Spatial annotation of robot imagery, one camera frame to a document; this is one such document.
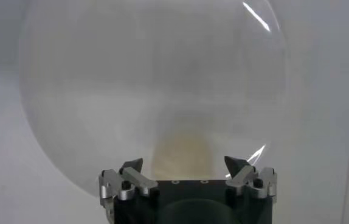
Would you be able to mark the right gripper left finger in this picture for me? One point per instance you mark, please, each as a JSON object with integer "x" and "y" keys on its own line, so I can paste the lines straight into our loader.
{"x": 138, "y": 179}

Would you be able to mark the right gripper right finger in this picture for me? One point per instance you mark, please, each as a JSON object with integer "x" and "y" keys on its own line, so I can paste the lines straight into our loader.
{"x": 241, "y": 178}

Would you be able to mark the white steamed baozi bun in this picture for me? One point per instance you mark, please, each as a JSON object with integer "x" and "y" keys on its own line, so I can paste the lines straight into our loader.
{"x": 182, "y": 156}

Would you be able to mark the white round plate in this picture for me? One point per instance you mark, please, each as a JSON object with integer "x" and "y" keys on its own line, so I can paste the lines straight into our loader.
{"x": 116, "y": 76}

